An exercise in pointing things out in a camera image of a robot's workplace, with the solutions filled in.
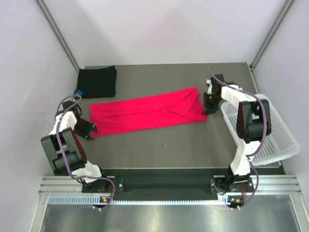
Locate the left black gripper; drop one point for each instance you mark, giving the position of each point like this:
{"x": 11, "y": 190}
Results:
{"x": 87, "y": 132}

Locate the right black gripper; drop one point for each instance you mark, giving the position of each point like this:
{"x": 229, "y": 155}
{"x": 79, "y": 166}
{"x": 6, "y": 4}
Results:
{"x": 208, "y": 109}

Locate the red polo shirt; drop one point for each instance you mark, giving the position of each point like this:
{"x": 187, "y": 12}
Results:
{"x": 163, "y": 110}

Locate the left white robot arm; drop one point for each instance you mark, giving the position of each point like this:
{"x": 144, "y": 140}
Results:
{"x": 63, "y": 140}

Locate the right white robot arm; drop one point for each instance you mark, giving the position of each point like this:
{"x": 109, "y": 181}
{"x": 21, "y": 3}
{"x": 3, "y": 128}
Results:
{"x": 253, "y": 126}

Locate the folded black t shirt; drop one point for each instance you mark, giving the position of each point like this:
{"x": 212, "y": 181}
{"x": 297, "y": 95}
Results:
{"x": 96, "y": 83}

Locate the white plastic basket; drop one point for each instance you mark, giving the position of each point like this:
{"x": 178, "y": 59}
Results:
{"x": 278, "y": 146}

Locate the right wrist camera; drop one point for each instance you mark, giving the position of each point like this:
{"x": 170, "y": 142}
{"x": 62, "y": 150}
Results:
{"x": 210, "y": 86}

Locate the slotted grey cable duct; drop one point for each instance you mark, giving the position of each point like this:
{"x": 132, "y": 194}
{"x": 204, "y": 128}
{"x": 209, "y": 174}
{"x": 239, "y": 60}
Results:
{"x": 102, "y": 200}

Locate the left aluminium frame post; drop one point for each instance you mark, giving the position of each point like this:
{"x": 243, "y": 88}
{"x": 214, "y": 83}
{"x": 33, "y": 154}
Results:
{"x": 55, "y": 29}

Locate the aluminium frame post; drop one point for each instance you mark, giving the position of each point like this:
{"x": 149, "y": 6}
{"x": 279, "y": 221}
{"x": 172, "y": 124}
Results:
{"x": 55, "y": 29}
{"x": 272, "y": 32}

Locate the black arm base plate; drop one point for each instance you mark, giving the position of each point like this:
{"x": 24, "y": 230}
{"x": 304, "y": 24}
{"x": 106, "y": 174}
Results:
{"x": 168, "y": 186}

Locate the aluminium front rail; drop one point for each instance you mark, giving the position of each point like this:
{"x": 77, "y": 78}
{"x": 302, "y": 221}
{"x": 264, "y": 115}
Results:
{"x": 268, "y": 185}

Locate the right aluminium frame post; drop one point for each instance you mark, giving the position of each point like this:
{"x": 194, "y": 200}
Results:
{"x": 272, "y": 32}

